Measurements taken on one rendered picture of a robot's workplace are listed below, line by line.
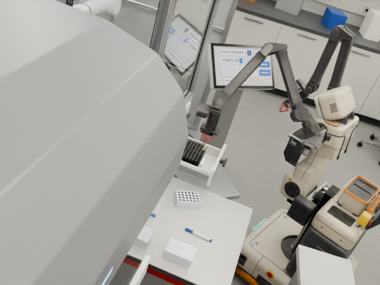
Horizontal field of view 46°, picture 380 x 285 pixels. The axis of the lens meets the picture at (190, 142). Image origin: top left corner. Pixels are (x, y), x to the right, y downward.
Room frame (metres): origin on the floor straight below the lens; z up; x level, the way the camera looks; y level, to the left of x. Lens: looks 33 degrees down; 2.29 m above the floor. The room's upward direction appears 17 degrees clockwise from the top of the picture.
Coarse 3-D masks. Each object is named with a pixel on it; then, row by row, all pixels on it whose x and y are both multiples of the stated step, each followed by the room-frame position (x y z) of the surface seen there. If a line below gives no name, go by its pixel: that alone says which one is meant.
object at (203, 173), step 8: (208, 144) 2.15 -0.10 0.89; (208, 152) 2.14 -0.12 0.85; (216, 152) 2.13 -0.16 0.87; (208, 160) 2.08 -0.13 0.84; (184, 168) 1.91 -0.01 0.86; (192, 168) 1.91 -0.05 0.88; (200, 168) 1.91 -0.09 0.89; (208, 168) 2.01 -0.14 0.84; (200, 176) 1.90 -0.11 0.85; (208, 176) 1.89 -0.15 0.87
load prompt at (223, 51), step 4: (220, 48) 2.92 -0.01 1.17; (224, 48) 2.94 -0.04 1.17; (228, 48) 2.96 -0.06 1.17; (220, 52) 2.90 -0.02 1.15; (224, 52) 2.92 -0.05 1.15; (228, 52) 2.94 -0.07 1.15; (232, 52) 2.96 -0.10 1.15; (236, 52) 2.98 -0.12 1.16; (240, 52) 3.00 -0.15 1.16; (244, 52) 3.02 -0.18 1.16; (248, 52) 3.04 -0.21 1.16; (252, 52) 3.06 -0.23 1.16; (244, 56) 3.00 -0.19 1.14; (248, 56) 3.02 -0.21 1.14; (252, 56) 3.04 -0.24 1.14
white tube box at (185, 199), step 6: (180, 192) 1.79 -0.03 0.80; (186, 192) 1.80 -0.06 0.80; (192, 192) 1.82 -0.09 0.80; (180, 198) 1.74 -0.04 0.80; (186, 198) 1.75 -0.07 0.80; (192, 198) 1.77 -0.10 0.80; (198, 198) 1.78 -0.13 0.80; (180, 204) 1.72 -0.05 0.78; (186, 204) 1.73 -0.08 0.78; (192, 204) 1.74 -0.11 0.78; (198, 204) 1.75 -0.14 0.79
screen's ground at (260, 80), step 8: (216, 48) 2.90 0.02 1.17; (232, 48) 2.98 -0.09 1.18; (240, 48) 3.02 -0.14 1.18; (248, 48) 3.06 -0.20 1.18; (224, 56) 2.91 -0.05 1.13; (232, 56) 2.95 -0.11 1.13; (240, 56) 2.98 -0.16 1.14; (216, 64) 2.83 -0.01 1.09; (240, 64) 2.95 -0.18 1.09; (216, 72) 2.80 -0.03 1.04; (216, 80) 2.77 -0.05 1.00; (256, 80) 2.96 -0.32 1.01; (264, 80) 3.00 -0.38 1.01
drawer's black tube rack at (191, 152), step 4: (188, 140) 2.12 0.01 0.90; (188, 144) 2.09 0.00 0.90; (192, 144) 2.10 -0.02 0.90; (196, 144) 2.11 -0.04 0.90; (200, 144) 2.12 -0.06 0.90; (188, 148) 2.05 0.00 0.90; (192, 148) 2.06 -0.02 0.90; (196, 148) 2.08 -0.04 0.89; (184, 152) 2.00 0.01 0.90; (188, 152) 2.01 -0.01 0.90; (192, 152) 2.02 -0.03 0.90; (196, 152) 2.03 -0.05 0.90; (200, 152) 2.04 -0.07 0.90; (184, 156) 1.97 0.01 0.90; (188, 156) 1.98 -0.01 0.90; (192, 156) 1.99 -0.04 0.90; (196, 156) 2.00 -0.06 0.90; (184, 160) 1.97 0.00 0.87; (188, 160) 1.98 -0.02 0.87; (192, 160) 1.95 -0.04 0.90; (196, 160) 1.96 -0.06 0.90; (200, 160) 2.01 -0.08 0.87; (192, 164) 1.96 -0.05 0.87; (196, 164) 1.97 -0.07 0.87
